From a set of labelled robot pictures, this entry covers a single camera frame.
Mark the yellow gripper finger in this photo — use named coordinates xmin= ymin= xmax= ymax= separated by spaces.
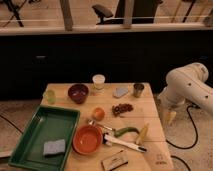
xmin=163 ymin=110 xmax=176 ymax=126

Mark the red grape bunch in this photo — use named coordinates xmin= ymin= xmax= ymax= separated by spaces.
xmin=112 ymin=103 xmax=133 ymax=116

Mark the metal spoon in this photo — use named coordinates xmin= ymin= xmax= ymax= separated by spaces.
xmin=87 ymin=120 xmax=115 ymax=131

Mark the red orange bowl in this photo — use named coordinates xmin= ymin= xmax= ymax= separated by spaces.
xmin=73 ymin=125 xmax=103 ymax=155

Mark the black office chair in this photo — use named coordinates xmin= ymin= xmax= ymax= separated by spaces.
xmin=92 ymin=0 xmax=162 ymax=25

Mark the yellow corn cob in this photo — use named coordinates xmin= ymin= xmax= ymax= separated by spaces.
xmin=135 ymin=123 xmax=149 ymax=145

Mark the green translucent cup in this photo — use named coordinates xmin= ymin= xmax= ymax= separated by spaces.
xmin=45 ymin=90 xmax=56 ymax=104

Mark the black floor cable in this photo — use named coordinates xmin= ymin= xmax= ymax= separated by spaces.
xmin=165 ymin=104 xmax=200 ymax=171

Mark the white cup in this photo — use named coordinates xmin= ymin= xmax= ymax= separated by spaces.
xmin=92 ymin=74 xmax=105 ymax=90

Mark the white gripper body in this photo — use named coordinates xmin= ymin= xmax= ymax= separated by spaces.
xmin=158 ymin=87 xmax=185 ymax=110

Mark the green chili pepper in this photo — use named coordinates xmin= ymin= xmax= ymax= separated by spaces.
xmin=114 ymin=127 xmax=139 ymax=137

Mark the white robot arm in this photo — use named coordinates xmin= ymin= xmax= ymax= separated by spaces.
xmin=158 ymin=62 xmax=213 ymax=126

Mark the dark maroon bowl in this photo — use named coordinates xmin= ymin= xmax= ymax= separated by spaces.
xmin=68 ymin=84 xmax=89 ymax=104

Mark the green plastic tray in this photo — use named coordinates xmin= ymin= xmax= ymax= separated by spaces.
xmin=9 ymin=106 xmax=80 ymax=171

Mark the blue grey sponge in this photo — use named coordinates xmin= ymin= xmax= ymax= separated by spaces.
xmin=43 ymin=139 xmax=66 ymax=156

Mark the orange tomato fruit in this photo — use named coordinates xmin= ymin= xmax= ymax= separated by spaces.
xmin=92 ymin=107 xmax=105 ymax=121

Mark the wooden block eraser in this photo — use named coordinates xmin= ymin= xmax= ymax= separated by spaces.
xmin=101 ymin=150 xmax=128 ymax=171

